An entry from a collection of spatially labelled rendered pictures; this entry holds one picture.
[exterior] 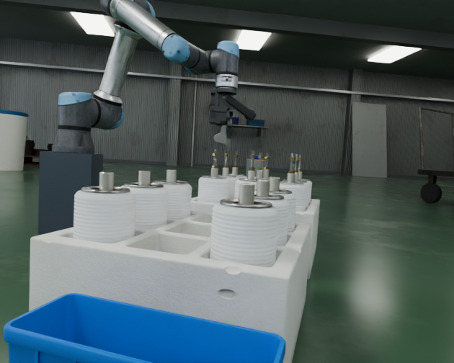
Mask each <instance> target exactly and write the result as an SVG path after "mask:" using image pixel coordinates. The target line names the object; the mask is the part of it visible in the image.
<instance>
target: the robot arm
mask: <svg viewBox="0 0 454 363"><path fill-rule="evenodd" d="M100 3H101V5H102V8H103V9H104V11H105V12H106V13H107V14H108V15H109V16H111V17H112V18H114V19H115V23H114V26H115V29H116V34H115V39H114V41H113V44H112V48H111V51H110V55H109V58H108V61H107V65H106V68H105V70H104V75H103V77H102V82H101V84H100V88H99V90H98V91H96V92H94V94H93V96H92V94H90V93H85V92H63V93H61V94H60V95H59V98H58V132H57V135H56V137H55V140H54V142H53V145H52V152H62V153H90V154H95V147H94V144H93V140H92V137H91V127H92V128H99V129H103V130H114V129H115V128H117V127H119V126H120V125H121V124H122V122H123V119H124V115H125V113H124V112H123V111H124V109H123V107H122V103H123V102H122V100H121V98H120V95H121V93H122V90H123V87H124V83H125V80H126V77H127V74H128V70H129V68H130V64H131V61H132V58H133V54H134V52H135V47H136V45H137V42H138V40H139V39H141V38H143V37H144V38H145V39H146V40H147V41H149V42H150V43H151V44H152V45H154V46H155V47H156V48H158V49H159V50H160V51H161V52H162V53H163V54H164V56H165V57H166V58H167V59H169V60H170V61H171V62H173V63H178V64H179V65H181V66H184V67H185V70H186V71H187V72H188V73H189V74H195V75H200V74H207V73H216V78H215V87H216V89H211V99H210V105H209V122H210V124H211V125H214V124H215V125H223V126H222V127H221V131H220V133H218V134H216V135H214V137H213V139H214V141H215V142H217V143H221V144H224V145H226V153H228V152H229V151H230V149H231V130H232V125H233V114H234V110H235V109H236V110H237V111H238V112H240V113H241V114H242V115H244V116H245V118H246V119H247V120H251V121H253V120H254V118H255V117H256V114H255V112H254V110H252V109H249V108H247V107H246V106H244V105H243V104H242V103H241V102H239V101H238V100H236V99H235V98H233V97H232V96H233V95H236V90H237V89H238V74H239V58H240V57H239V45H238V44H237V43H236V42H233V41H221V42H219V43H218V47H217V50H207V51H204V50H201V49H200V48H198V47H196V46H195V45H193V44H192V43H190V42H188V41H186V40H185V39H184V38H183V37H181V36H180V35H178V34H177V33H176V32H174V31H173V30H171V29H170V28H168V27H167V26H166V25H165V24H163V23H162V22H160V21H159V20H158V19H157V18H155V11H154V10H153V7H152V6H151V4H150V3H148V2H147V1H146V0H100ZM223 96H225V97H226V98H223ZM226 125H227V126H226ZM226 129H227V134H226Z"/></svg>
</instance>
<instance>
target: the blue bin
mask: <svg viewBox="0 0 454 363"><path fill-rule="evenodd" d="M4 339H5V341H6V342H8V348H9V363H283V359H284V357H285V347H286V342H285V340H284V338H283V337H281V336H279V335H278V334H275V333H270V332H266V331H259V330H256V329H252V328H245V327H241V326H235V325H231V324H227V323H221V322H217V321H210V320H206V319H202V318H196V317H192V316H188V315H182V314H178V313H171V312H167V311H164V310H157V309H153V308H147V307H143V306H139V305H133V304H129V303H125V302H118V301H114V300H108V299H104V298H100V297H94V296H90V295H83V294H79V293H69V294H65V295H62V296H60V297H58V298H56V299H54V300H51V301H50V302H47V303H46V304H44V305H41V306H40V307H38V308H35V309H34V310H31V311H29V312H27V313H25V314H23V315H21V316H19V317H17V318H15V319H13V320H11V321H9V322H8V323H7V324H6V325H5V326H4Z"/></svg>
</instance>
